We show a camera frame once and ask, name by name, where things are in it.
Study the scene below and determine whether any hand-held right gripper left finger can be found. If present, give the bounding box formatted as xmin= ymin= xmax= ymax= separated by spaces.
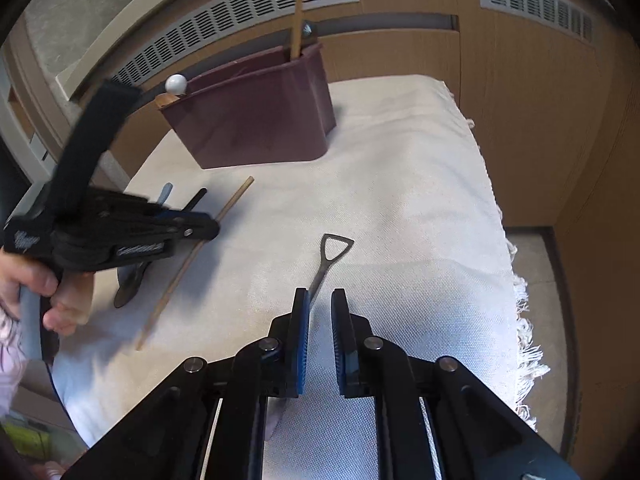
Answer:
xmin=65 ymin=287 xmax=311 ymax=480

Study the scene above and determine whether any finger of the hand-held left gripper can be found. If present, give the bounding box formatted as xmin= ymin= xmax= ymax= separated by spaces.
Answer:
xmin=144 ymin=209 xmax=214 ymax=227
xmin=164 ymin=220 xmax=221 ymax=247

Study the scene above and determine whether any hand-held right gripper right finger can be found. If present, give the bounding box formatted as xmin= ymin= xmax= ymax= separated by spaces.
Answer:
xmin=331 ymin=287 xmax=583 ymax=480

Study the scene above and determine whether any black spoon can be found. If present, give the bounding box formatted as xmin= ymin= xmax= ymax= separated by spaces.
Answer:
xmin=114 ymin=188 xmax=207 ymax=309

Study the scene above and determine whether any wooden chopstick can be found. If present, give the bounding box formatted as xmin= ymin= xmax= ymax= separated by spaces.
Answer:
xmin=136 ymin=176 xmax=255 ymax=352
xmin=290 ymin=0 xmax=307 ymax=58

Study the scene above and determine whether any metal shovel-shaped spoon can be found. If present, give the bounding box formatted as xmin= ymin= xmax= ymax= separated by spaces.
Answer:
xmin=302 ymin=233 xmax=355 ymax=306

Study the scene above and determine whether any brown plastic utensil holder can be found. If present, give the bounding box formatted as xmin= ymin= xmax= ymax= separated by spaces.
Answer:
xmin=159 ymin=42 xmax=337 ymax=171

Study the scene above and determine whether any person's left hand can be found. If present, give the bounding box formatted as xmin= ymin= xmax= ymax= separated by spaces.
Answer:
xmin=0 ymin=251 xmax=95 ymax=335

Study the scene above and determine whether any white shelf unit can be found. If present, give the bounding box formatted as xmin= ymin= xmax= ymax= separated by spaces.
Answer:
xmin=0 ymin=55 xmax=56 ymax=196

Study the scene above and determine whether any beige stone countertop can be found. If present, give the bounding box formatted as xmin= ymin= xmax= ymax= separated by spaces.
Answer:
xmin=54 ymin=0 xmax=281 ymax=103

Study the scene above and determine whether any cream woven table cloth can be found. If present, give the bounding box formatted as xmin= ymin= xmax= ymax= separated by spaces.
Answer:
xmin=50 ymin=74 xmax=543 ymax=480

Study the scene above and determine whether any long grey vent grille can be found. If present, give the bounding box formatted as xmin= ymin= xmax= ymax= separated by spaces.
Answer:
xmin=107 ymin=0 xmax=361 ymax=93

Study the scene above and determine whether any yellow-green bag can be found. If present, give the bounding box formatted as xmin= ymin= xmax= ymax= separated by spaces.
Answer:
xmin=0 ymin=417 xmax=56 ymax=463

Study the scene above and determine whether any short grey vent grille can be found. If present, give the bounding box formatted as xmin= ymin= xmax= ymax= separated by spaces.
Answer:
xmin=475 ymin=0 xmax=596 ymax=43

